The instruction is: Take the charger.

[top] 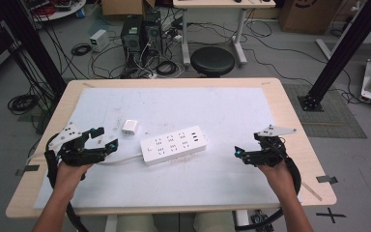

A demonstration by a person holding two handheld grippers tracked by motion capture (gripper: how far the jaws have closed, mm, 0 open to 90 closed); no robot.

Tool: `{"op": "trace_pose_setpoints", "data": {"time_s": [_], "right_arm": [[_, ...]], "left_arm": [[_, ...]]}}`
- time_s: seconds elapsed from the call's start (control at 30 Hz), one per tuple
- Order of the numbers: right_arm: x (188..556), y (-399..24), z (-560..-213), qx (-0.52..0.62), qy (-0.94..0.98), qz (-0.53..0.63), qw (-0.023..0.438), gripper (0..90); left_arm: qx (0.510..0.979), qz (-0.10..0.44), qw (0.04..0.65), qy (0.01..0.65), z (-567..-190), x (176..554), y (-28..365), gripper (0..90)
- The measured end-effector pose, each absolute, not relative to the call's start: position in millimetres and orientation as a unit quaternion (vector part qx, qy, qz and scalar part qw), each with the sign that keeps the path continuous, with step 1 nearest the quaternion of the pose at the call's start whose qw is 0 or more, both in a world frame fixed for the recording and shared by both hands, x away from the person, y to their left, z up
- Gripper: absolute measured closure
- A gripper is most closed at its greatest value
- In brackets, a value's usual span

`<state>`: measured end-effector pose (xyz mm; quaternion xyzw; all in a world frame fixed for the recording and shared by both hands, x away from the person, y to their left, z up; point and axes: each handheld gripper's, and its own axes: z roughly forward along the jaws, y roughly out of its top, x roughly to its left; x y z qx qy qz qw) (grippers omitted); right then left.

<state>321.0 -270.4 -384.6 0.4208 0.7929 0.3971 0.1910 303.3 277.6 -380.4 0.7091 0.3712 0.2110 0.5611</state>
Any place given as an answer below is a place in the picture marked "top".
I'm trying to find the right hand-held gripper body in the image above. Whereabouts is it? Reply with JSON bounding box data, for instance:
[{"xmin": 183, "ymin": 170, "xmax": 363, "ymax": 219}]
[{"xmin": 253, "ymin": 124, "xmax": 298, "ymax": 168}]

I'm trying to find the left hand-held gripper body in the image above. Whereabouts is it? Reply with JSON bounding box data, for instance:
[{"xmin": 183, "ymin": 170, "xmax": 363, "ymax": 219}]
[{"xmin": 47, "ymin": 122, "xmax": 109, "ymax": 167}]

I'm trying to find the white charger plug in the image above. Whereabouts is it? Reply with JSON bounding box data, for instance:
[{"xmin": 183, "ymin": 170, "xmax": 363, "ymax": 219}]
[{"xmin": 121, "ymin": 119, "xmax": 140, "ymax": 136}]

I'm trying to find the white power strip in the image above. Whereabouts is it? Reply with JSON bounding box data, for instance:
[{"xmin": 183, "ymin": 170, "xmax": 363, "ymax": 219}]
[{"xmin": 139, "ymin": 125, "xmax": 209, "ymax": 167}]

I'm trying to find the person's left hand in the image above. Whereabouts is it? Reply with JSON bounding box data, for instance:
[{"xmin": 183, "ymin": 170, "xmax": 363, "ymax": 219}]
[{"xmin": 53, "ymin": 161, "xmax": 94, "ymax": 195}]

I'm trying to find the person's right hand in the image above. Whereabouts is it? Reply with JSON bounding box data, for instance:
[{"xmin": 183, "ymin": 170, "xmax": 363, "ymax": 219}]
[{"xmin": 257, "ymin": 159, "xmax": 300, "ymax": 200}]

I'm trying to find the grey tape piece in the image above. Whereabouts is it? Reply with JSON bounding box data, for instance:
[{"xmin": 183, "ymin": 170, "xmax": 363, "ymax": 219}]
[
  {"xmin": 14, "ymin": 164, "xmax": 41, "ymax": 177},
  {"xmin": 315, "ymin": 175, "xmax": 339, "ymax": 185}
]

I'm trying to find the wooden table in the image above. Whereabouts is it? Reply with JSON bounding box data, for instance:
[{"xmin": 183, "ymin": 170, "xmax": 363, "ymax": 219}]
[{"xmin": 5, "ymin": 76, "xmax": 338, "ymax": 220}]

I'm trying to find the thin wooden stick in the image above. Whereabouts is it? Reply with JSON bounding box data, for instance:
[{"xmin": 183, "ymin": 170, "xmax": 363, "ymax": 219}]
[{"xmin": 300, "ymin": 181, "xmax": 324, "ymax": 202}]

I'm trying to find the grey floor mat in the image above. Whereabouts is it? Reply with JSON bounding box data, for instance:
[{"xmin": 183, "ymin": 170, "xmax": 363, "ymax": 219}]
[{"xmin": 282, "ymin": 83, "xmax": 368, "ymax": 140}]

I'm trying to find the white table mat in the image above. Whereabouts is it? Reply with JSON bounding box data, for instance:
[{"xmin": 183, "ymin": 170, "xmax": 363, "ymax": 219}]
[{"xmin": 33, "ymin": 86, "xmax": 303, "ymax": 211}]

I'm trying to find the black tape cross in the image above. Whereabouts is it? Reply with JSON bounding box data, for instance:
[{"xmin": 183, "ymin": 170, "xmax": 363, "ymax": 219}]
[{"xmin": 315, "ymin": 207, "xmax": 348, "ymax": 224}]

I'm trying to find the white power supply box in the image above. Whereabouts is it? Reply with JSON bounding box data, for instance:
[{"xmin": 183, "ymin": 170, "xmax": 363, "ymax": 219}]
[{"xmin": 89, "ymin": 28, "xmax": 111, "ymax": 53}]

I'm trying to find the black round stool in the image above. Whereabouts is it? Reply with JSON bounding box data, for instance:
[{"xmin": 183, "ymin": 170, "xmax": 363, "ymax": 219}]
[{"xmin": 189, "ymin": 45, "xmax": 236, "ymax": 78}]

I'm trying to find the black computer tower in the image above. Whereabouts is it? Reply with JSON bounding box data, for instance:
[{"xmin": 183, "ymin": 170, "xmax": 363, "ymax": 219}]
[
  {"xmin": 120, "ymin": 15, "xmax": 145, "ymax": 70},
  {"xmin": 142, "ymin": 11, "xmax": 164, "ymax": 56}
]

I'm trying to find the black metal stand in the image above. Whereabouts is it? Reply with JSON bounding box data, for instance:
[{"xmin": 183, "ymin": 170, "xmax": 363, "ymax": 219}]
[
  {"xmin": 0, "ymin": 0, "xmax": 68, "ymax": 100},
  {"xmin": 297, "ymin": 0, "xmax": 371, "ymax": 112}
]

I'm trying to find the round white table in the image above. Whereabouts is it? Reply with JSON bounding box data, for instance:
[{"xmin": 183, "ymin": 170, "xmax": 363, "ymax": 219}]
[{"xmin": 21, "ymin": 0, "xmax": 88, "ymax": 22}]

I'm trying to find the small cardboard box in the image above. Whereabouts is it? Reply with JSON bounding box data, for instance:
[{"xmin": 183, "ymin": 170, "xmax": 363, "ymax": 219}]
[{"xmin": 100, "ymin": 0, "xmax": 157, "ymax": 17}]

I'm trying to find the large cardboard box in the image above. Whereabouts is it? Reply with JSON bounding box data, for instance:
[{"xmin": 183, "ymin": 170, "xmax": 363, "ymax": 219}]
[{"xmin": 277, "ymin": 0, "xmax": 343, "ymax": 35}]

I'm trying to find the white desk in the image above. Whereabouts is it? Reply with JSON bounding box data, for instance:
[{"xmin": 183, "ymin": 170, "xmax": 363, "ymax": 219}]
[{"xmin": 172, "ymin": 0, "xmax": 276, "ymax": 68}]

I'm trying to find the white power strip cable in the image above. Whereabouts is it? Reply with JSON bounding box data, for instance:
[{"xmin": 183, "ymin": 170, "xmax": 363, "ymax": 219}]
[{"xmin": 25, "ymin": 152, "xmax": 143, "ymax": 166}]

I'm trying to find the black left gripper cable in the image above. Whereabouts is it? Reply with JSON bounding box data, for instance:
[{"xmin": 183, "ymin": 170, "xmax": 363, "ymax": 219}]
[{"xmin": 43, "ymin": 133, "xmax": 90, "ymax": 232}]

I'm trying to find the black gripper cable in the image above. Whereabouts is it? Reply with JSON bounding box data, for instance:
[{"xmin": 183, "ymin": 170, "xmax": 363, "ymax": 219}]
[
  {"xmin": 235, "ymin": 157, "xmax": 302, "ymax": 232},
  {"xmin": 43, "ymin": 133, "xmax": 90, "ymax": 232}
]

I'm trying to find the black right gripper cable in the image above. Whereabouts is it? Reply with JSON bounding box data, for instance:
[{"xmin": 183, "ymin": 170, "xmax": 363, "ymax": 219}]
[{"xmin": 235, "ymin": 157, "xmax": 302, "ymax": 232}]

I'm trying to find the large black cable coil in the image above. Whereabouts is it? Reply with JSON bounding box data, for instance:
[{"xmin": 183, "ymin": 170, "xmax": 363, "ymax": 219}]
[{"xmin": 7, "ymin": 94, "xmax": 41, "ymax": 116}]

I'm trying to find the small black cable coil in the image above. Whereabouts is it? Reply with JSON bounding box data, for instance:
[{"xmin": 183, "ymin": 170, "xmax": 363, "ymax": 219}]
[{"xmin": 70, "ymin": 43, "xmax": 93, "ymax": 57}]

